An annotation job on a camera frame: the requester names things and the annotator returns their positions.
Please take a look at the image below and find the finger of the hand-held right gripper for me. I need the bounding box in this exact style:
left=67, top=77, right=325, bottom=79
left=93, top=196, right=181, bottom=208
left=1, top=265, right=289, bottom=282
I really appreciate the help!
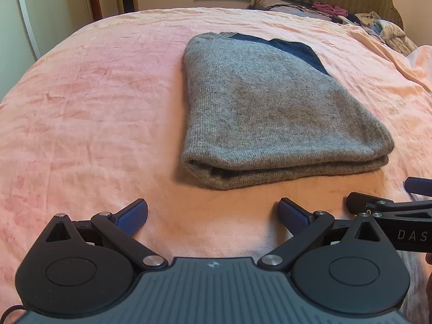
left=346, top=192, right=395, bottom=215
left=404, top=176, right=432, bottom=196

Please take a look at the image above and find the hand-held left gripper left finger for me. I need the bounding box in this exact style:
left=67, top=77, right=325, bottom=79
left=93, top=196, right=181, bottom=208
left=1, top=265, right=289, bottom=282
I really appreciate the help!
left=43, top=198, right=169, bottom=271

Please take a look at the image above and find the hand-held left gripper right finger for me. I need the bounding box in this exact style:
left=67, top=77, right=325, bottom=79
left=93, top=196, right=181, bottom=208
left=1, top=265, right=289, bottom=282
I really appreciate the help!
left=259, top=198, right=389, bottom=272

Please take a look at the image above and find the grey sweater with navy sleeves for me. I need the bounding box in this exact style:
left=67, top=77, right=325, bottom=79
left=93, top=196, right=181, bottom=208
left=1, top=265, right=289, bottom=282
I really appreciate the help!
left=180, top=32, right=395, bottom=190

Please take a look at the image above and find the pile of mixed clothes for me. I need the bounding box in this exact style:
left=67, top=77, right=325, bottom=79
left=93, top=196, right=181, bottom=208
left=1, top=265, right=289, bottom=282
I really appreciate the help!
left=349, top=11, right=419, bottom=56

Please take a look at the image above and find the person's right hand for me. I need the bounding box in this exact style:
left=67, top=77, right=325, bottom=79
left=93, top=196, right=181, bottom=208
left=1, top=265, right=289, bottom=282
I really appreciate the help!
left=424, top=251, right=432, bottom=298

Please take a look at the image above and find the pink bed sheet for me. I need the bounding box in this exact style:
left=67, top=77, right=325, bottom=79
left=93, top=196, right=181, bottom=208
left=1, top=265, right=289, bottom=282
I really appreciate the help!
left=0, top=7, right=432, bottom=311

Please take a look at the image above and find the pink garment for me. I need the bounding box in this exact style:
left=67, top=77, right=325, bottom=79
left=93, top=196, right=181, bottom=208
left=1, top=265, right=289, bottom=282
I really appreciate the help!
left=312, top=2, right=348, bottom=17

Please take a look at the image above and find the white wardrobe door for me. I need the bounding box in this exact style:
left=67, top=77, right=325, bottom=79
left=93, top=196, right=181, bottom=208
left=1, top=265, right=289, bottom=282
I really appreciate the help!
left=0, top=0, right=93, bottom=100

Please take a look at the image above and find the black cable loop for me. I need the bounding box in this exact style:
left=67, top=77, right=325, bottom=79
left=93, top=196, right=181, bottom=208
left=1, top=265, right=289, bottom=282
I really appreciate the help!
left=0, top=305, right=26, bottom=324

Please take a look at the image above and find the black cord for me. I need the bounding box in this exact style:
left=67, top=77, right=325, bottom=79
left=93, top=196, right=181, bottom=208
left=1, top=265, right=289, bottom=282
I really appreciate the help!
left=270, top=0, right=325, bottom=16

